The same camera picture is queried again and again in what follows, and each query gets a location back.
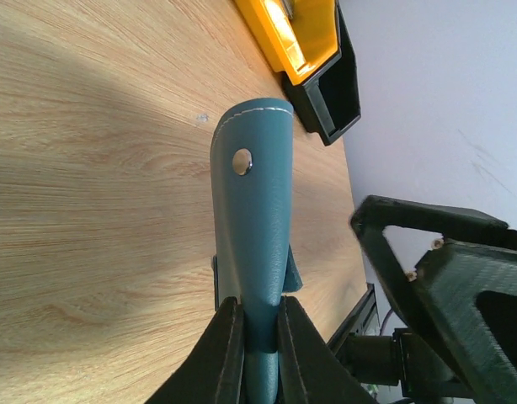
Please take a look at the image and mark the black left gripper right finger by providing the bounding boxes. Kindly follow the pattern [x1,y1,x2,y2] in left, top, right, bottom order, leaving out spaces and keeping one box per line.
[277,296,376,404]

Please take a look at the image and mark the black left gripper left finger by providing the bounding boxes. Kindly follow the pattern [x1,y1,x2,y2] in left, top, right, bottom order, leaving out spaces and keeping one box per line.
[147,297,244,404]

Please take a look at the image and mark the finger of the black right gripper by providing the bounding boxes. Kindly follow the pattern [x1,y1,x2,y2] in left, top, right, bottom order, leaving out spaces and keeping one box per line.
[350,195,517,403]

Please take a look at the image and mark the teal leather card holder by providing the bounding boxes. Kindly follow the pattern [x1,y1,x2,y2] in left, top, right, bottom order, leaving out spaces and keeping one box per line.
[210,98,294,403]

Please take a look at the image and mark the black bin left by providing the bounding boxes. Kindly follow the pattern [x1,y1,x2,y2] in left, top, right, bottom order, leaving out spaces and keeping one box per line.
[281,3,361,146]

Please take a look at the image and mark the yellow middle bin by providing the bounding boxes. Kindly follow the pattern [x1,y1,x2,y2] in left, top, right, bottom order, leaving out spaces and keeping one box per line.
[236,0,339,85]

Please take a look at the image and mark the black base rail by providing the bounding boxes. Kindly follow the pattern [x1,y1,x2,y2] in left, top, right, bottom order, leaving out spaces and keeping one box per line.
[328,283,381,359]

